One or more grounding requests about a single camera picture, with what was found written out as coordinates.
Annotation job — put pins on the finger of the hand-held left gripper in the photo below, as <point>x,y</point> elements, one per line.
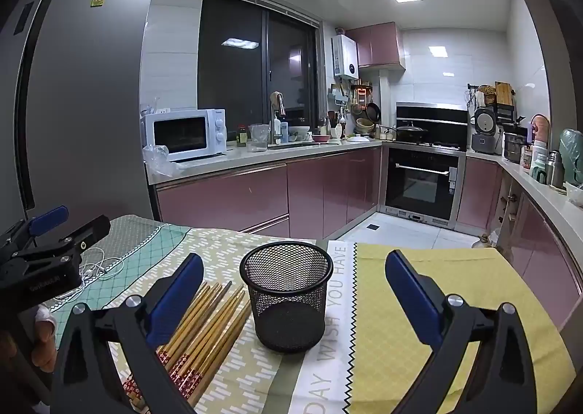
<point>48,219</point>
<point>77,234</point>

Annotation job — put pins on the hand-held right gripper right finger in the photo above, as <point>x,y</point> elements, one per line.
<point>412,300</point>

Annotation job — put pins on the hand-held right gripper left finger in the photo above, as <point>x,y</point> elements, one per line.
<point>182,295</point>

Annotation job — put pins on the dark brown chopstick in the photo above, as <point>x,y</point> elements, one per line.
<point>221,292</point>

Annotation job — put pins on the bundle of bamboo chopsticks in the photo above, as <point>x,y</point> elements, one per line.
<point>214,332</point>

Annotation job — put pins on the black mesh utensil holder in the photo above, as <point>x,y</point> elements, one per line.
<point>291,304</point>

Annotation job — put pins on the person's left hand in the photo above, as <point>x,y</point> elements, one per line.
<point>43,350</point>

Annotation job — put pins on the patterned patchwork tablecloth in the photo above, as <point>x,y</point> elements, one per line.
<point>369,314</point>

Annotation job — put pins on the cooking oil bottle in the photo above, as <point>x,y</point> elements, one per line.
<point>483,241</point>

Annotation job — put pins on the clear plastic bag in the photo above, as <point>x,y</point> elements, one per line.
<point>157,161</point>

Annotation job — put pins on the built-in black oven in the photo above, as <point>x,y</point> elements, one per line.
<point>419,182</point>

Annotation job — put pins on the grey refrigerator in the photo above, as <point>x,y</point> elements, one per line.
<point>91,100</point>

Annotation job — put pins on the pink base cabinet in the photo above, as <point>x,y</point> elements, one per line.
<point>273,195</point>
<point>537,241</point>

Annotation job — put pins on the white microwave oven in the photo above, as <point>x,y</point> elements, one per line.
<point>182,134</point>

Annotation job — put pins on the black wok with lid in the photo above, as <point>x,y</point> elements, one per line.
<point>410,132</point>

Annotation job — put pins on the dark sauce bottle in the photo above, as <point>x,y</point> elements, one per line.
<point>242,137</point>

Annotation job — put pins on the white plate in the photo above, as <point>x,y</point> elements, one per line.
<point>359,138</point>

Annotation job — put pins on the steel cooking pot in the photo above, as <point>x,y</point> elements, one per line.
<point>514,147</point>

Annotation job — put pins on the pink bowl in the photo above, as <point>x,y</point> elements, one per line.
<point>321,138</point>

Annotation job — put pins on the black range hood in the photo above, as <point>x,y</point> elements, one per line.
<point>432,116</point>

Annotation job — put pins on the grey rice cooker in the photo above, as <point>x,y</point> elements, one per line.
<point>485,129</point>

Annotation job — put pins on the white soap bottle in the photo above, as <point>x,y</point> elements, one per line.
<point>277,132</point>

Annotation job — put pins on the steel thermos flask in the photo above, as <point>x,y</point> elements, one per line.
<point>553,170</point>

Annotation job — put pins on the hanging black frying pan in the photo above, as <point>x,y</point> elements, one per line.
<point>372,112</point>

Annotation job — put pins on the blue soap bottle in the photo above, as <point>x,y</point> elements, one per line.
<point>284,132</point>

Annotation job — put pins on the steel kitchen faucet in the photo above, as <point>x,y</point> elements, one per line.
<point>274,122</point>

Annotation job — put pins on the pink kettle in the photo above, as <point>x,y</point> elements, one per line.
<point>541,127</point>

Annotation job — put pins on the green bagged appliance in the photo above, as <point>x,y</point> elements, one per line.
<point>573,152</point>

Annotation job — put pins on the dark kitchen window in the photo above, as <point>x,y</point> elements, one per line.
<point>232,77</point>

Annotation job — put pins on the wooden cutting board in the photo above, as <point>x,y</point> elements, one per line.
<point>504,93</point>

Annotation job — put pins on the white water heater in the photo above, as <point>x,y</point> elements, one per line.
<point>345,56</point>

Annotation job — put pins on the pink wall cabinet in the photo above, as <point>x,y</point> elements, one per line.
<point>378,45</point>

